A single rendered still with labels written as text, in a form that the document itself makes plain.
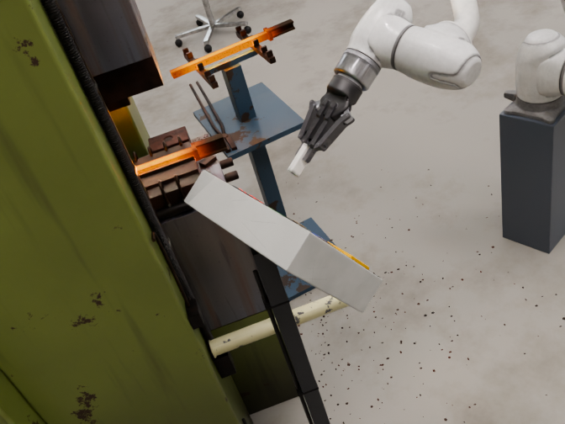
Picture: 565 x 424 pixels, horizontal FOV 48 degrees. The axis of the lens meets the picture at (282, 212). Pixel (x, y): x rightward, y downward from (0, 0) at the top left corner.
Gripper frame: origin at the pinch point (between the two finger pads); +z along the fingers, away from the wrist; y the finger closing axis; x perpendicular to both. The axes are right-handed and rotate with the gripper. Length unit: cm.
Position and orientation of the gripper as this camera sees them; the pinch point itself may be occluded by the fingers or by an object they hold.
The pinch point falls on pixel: (301, 160)
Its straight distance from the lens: 142.3
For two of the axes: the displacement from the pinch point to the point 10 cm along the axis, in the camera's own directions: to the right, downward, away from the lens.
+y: -6.3, -3.7, 6.8
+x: -5.7, -3.8, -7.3
